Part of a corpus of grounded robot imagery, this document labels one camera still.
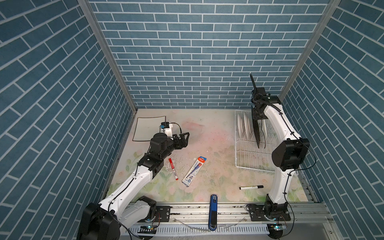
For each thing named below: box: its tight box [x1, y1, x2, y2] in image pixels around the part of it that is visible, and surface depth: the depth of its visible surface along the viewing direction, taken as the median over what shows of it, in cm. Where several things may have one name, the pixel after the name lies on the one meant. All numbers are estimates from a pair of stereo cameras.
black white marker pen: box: [239, 185, 264, 190], surface depth 84 cm
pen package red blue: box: [181, 156, 207, 187], surface depth 88 cm
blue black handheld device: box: [208, 194, 218, 231], surface depth 75 cm
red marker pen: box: [168, 158, 179, 181], surface depth 90 cm
